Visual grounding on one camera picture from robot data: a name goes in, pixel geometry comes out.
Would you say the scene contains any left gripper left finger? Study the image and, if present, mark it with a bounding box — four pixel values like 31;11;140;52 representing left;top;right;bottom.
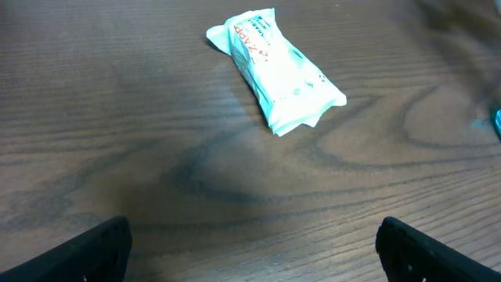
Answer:
1;216;132;282

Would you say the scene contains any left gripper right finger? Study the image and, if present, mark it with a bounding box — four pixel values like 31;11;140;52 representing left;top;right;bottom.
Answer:
375;217;500;282

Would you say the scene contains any teal mouthwash bottle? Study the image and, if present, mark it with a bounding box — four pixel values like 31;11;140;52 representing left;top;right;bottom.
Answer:
489;102;501;140

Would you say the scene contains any light blue wet wipes pack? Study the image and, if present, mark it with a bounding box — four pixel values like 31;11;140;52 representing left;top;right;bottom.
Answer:
206;8;347;136

